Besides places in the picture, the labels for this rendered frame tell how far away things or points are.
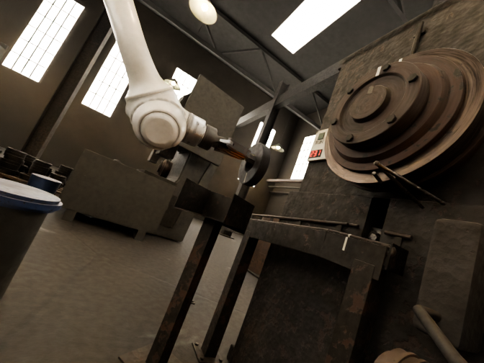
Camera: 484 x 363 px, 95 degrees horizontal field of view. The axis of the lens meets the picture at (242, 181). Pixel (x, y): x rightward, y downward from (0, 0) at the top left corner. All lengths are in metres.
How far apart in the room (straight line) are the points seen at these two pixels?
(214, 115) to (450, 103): 2.89
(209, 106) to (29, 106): 8.71
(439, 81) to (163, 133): 0.71
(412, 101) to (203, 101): 2.85
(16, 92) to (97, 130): 2.61
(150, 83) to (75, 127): 10.33
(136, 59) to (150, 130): 0.14
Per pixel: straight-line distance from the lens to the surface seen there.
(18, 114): 11.29
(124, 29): 0.56
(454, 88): 0.81
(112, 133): 10.64
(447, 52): 0.94
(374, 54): 1.45
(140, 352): 1.19
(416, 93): 0.76
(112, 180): 2.79
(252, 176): 0.71
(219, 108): 3.41
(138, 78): 0.52
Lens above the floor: 0.63
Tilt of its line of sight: 10 degrees up
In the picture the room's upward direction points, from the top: 22 degrees clockwise
